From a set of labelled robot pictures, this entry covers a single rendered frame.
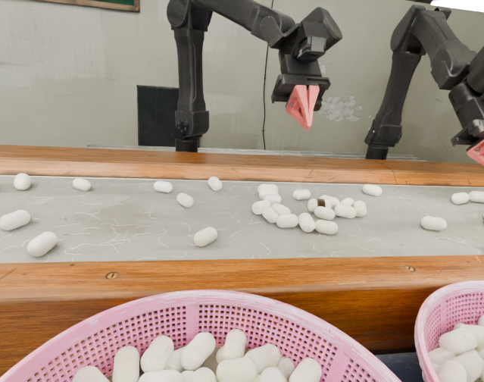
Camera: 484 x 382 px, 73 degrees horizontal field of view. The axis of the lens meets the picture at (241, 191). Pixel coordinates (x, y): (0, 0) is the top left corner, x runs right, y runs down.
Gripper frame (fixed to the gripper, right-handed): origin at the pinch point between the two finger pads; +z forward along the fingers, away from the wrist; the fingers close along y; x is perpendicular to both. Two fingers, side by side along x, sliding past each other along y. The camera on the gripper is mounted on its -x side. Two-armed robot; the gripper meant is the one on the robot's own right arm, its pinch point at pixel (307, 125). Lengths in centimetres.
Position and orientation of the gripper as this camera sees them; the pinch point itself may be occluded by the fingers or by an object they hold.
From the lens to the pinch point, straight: 62.5
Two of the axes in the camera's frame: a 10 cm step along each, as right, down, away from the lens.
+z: 0.8, 8.8, -4.7
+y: 9.8, 0.1, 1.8
